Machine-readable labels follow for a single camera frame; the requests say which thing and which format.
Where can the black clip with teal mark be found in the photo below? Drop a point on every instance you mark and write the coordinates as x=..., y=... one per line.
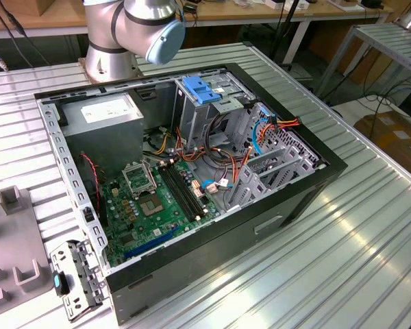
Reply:
x=63, y=284

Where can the grey metal drive cage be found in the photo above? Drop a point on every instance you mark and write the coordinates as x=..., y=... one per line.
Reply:
x=195, y=116

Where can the CPU socket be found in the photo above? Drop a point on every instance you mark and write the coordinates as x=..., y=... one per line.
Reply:
x=150, y=205

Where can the small black case latch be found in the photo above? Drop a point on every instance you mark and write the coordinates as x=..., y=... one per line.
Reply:
x=87, y=214

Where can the black case fan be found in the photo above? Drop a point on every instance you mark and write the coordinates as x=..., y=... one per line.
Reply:
x=89, y=185

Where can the grey metal disk bay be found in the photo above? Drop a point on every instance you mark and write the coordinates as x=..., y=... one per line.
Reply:
x=258, y=190

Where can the blue plastic drive latch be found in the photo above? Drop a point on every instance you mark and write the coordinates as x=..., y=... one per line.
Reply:
x=200, y=90

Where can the blue expansion slot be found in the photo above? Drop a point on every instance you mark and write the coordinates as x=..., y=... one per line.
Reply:
x=152, y=242

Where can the green motherboard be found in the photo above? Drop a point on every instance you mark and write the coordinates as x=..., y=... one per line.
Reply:
x=168, y=222

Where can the black RAM slot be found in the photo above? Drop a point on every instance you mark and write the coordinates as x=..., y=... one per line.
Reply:
x=180, y=192
x=189, y=189
x=185, y=191
x=176, y=194

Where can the grey parts rack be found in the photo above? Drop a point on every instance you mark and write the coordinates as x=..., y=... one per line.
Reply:
x=17, y=240

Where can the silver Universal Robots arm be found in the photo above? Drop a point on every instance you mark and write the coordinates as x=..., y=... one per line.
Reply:
x=140, y=24

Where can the black stand pole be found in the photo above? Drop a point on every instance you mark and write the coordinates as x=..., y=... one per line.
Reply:
x=285, y=34

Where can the grey metal slot bracket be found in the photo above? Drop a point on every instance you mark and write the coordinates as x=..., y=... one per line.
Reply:
x=89, y=274

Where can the wooden desk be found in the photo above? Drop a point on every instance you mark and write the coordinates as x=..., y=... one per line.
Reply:
x=61, y=20

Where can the black open PC case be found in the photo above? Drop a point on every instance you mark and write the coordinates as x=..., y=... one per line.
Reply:
x=226, y=246

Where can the grey power supply unit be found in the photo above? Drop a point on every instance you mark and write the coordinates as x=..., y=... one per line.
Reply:
x=102, y=137

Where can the large cardboard box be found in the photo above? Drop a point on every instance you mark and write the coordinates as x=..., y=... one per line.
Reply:
x=394, y=137

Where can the metal slat side table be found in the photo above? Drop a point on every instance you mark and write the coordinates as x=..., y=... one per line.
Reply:
x=387, y=39

